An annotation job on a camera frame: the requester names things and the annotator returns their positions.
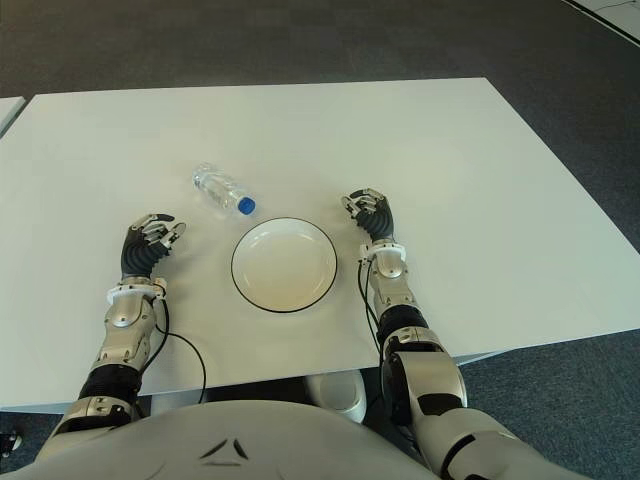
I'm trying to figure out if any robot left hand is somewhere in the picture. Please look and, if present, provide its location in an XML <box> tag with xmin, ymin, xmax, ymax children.
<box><xmin>121</xmin><ymin>213</ymin><xmax>190</xmax><ymax>281</ymax></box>

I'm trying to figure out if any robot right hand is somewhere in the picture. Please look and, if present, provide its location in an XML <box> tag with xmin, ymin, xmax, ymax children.
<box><xmin>341</xmin><ymin>187</ymin><xmax>397</xmax><ymax>244</ymax></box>

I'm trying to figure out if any clear water bottle blue cap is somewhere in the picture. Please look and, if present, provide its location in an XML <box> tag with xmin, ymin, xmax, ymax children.
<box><xmin>192</xmin><ymin>161</ymin><xmax>259</xmax><ymax>219</ymax></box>

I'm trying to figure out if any white plate black rim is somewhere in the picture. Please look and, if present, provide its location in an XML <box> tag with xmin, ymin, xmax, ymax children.
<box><xmin>230</xmin><ymin>215</ymin><xmax>343</xmax><ymax>315</ymax></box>

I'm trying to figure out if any robot left leg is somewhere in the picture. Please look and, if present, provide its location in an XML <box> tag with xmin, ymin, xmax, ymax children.
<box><xmin>152</xmin><ymin>387</ymin><xmax>210</xmax><ymax>409</ymax></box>

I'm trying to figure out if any robot leg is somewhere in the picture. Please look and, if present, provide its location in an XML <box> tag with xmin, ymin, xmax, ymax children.
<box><xmin>152</xmin><ymin>387</ymin><xmax>210</xmax><ymax>409</ymax></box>
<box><xmin>304</xmin><ymin>372</ymin><xmax>369</xmax><ymax>425</ymax></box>

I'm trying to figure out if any robot right leg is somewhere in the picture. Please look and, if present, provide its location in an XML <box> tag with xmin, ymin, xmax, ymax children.
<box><xmin>304</xmin><ymin>372</ymin><xmax>369</xmax><ymax>425</ymax></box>

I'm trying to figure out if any neighbouring white table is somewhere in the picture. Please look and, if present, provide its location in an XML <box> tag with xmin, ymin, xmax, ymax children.
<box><xmin>0</xmin><ymin>95</ymin><xmax>27</xmax><ymax>139</ymax></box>

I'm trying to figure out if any silver robot torso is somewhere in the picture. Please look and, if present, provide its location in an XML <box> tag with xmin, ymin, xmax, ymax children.
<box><xmin>0</xmin><ymin>398</ymin><xmax>451</xmax><ymax>480</ymax></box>

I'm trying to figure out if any white furniture panel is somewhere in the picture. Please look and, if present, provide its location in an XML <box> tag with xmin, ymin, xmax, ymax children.
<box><xmin>569</xmin><ymin>0</ymin><xmax>640</xmax><ymax>39</ymax></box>

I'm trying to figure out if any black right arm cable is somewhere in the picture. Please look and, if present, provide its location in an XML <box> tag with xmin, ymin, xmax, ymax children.
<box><xmin>355</xmin><ymin>257</ymin><xmax>387</xmax><ymax>362</ymax></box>

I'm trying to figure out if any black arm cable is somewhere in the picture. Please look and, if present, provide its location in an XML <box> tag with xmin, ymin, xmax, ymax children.
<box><xmin>151</xmin><ymin>293</ymin><xmax>207</xmax><ymax>404</ymax></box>
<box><xmin>355</xmin><ymin>257</ymin><xmax>387</xmax><ymax>362</ymax></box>

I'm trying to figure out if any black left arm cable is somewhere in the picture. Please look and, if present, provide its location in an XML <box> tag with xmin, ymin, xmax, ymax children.
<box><xmin>151</xmin><ymin>293</ymin><xmax>207</xmax><ymax>404</ymax></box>

